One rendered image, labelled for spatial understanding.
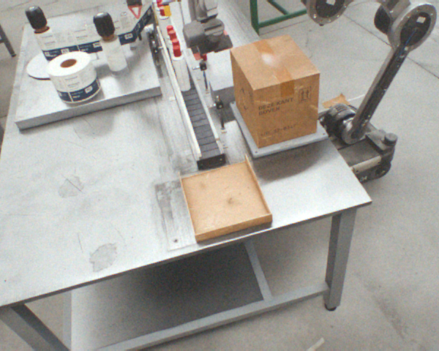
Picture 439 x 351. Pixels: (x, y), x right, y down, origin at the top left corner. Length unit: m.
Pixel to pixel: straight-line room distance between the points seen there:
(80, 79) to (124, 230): 0.80
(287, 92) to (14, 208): 1.09
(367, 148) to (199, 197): 1.30
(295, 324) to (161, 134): 1.08
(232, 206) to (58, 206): 0.65
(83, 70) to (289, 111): 0.94
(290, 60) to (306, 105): 0.17
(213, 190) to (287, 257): 0.91
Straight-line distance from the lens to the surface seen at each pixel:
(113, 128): 1.89
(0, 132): 3.16
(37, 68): 2.41
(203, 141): 1.62
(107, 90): 2.06
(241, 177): 1.52
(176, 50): 1.81
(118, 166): 1.70
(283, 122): 1.56
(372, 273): 2.29
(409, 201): 2.61
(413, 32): 2.28
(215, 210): 1.43
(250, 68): 1.54
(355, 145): 2.53
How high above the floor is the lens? 1.94
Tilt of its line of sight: 46 degrees down
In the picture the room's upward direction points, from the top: 10 degrees counter-clockwise
